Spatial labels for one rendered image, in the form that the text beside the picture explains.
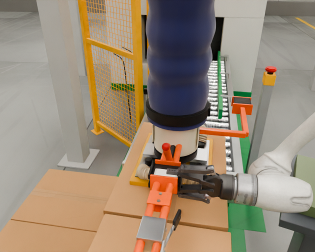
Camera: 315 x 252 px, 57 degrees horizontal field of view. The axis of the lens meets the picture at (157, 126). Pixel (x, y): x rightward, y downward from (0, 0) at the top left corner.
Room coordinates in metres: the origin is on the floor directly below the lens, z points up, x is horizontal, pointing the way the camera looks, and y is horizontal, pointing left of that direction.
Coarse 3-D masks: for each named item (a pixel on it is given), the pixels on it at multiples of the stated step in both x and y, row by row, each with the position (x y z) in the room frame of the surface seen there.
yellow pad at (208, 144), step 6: (210, 138) 1.08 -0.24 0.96; (198, 144) 0.98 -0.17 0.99; (204, 144) 1.02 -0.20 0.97; (210, 144) 1.03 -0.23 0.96; (210, 150) 0.98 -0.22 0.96; (210, 156) 0.94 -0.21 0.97; (186, 162) 0.90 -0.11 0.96; (192, 162) 0.90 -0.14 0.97; (198, 162) 0.90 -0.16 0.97; (210, 162) 0.90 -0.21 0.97
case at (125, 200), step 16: (144, 128) 1.20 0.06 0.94; (224, 144) 1.06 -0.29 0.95; (128, 160) 0.94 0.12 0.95; (224, 160) 0.94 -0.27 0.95; (128, 176) 0.84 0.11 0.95; (112, 192) 0.76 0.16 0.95; (128, 192) 0.76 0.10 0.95; (144, 192) 0.76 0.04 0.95; (112, 208) 0.68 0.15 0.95; (128, 208) 0.68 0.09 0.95; (144, 208) 0.68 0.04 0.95; (176, 208) 0.68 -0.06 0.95; (192, 208) 0.68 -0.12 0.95; (208, 208) 0.68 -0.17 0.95; (224, 208) 0.68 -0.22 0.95; (192, 224) 0.62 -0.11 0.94; (208, 224) 0.62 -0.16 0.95; (224, 224) 0.62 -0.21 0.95
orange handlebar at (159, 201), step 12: (240, 108) 1.13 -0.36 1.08; (204, 132) 0.95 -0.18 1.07; (216, 132) 0.94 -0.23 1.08; (228, 132) 0.93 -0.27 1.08; (240, 132) 0.93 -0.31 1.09; (180, 144) 0.85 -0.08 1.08; (156, 192) 0.60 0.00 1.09; (168, 192) 0.60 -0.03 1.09; (156, 204) 0.56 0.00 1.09; (168, 204) 0.56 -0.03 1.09
